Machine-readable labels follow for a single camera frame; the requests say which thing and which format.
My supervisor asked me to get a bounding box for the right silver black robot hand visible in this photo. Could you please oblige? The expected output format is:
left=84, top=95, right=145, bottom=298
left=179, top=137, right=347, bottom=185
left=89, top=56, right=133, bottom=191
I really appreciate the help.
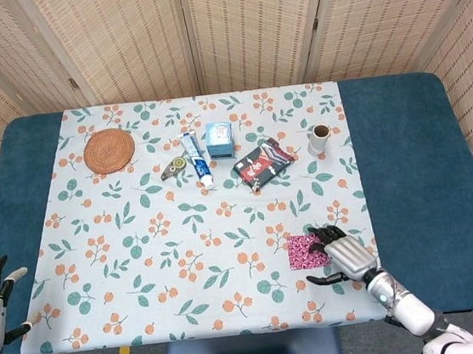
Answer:
left=300, top=220, right=381, bottom=289

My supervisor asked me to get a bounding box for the pink patterned folding cloth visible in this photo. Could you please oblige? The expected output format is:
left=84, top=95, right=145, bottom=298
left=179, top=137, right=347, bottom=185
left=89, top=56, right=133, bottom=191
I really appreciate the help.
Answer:
left=284, top=231, right=332, bottom=273

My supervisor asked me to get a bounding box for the small white cup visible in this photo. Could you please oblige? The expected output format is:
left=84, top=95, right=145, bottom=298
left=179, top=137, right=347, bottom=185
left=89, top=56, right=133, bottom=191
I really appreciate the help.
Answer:
left=304, top=123, right=335, bottom=158

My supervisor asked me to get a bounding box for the blue fabric table cover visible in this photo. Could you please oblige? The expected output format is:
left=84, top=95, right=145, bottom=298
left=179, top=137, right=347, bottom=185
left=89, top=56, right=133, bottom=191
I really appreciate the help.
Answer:
left=0, top=64, right=473, bottom=354

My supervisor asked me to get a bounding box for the black patterned pouch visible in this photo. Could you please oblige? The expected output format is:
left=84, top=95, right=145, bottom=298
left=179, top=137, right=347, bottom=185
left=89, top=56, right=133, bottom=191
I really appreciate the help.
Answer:
left=229, top=134, right=299, bottom=195

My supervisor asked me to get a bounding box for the floral print tablecloth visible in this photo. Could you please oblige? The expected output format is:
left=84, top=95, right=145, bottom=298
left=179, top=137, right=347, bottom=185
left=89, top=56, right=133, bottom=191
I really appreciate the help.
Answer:
left=0, top=76, right=393, bottom=354

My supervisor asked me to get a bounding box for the small light blue box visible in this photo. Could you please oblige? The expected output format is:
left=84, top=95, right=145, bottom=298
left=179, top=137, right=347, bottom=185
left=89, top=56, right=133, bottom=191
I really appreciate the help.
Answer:
left=202, top=120, right=236, bottom=163

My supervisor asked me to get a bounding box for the blue white toothpaste tube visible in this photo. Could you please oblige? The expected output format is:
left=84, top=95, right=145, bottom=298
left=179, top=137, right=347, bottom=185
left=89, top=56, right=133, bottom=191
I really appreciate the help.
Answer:
left=177, top=129, right=217, bottom=193

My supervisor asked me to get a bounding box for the correction tape dispenser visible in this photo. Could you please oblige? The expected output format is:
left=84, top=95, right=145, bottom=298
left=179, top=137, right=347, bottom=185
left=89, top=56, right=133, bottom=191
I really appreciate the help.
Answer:
left=158, top=155, right=189, bottom=182

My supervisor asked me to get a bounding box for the round woven rattan coaster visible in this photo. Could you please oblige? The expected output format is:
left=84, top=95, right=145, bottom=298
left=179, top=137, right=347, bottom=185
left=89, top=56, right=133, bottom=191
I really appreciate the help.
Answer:
left=80, top=126, right=139, bottom=177

